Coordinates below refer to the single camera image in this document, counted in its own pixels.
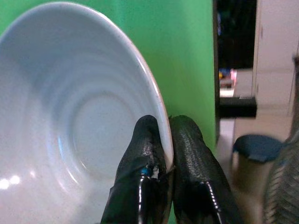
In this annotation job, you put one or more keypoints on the white ceramic bowl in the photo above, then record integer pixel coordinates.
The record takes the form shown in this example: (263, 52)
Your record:
(70, 112)

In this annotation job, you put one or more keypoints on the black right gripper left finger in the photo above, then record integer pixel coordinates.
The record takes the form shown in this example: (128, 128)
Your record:
(137, 168)

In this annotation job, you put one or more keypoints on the black low shelf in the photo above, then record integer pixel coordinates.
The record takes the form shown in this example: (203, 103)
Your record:
(237, 106)

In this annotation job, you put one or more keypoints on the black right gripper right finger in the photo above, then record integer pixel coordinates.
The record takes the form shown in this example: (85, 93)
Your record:
(194, 168)

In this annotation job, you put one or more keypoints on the round stool with blue seat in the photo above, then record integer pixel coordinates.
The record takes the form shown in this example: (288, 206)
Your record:
(255, 149)

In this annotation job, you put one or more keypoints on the white cabinet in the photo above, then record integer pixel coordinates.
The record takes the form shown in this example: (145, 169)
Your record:
(273, 53)

